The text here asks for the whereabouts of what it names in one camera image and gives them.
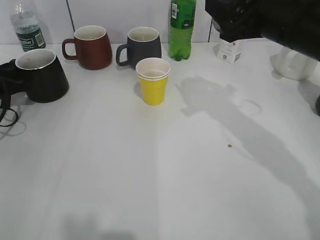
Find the yellow paper cup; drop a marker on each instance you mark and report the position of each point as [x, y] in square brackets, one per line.
[153, 76]

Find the clear water bottle green label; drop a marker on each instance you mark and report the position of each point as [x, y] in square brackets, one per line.
[24, 18]

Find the dark cola bottle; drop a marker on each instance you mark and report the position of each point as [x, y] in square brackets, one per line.
[317, 106]

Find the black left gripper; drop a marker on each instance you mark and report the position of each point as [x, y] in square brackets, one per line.
[10, 80]

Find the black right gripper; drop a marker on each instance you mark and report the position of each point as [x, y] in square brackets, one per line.
[239, 19]

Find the white milk bottle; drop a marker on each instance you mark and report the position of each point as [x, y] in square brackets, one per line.
[230, 52]

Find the black ceramic mug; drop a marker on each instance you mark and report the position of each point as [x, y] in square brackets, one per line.
[42, 74]

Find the white ceramic mug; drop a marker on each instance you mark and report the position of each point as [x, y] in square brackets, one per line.
[293, 65]

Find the dark grey ceramic mug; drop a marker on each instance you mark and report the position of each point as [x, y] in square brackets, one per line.
[142, 42]

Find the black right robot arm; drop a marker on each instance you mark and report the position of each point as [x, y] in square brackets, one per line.
[294, 24]

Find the green soda bottle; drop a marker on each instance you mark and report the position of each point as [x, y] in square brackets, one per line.
[182, 18]

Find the dark red ceramic mug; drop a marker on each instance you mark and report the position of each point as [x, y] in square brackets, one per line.
[92, 45]

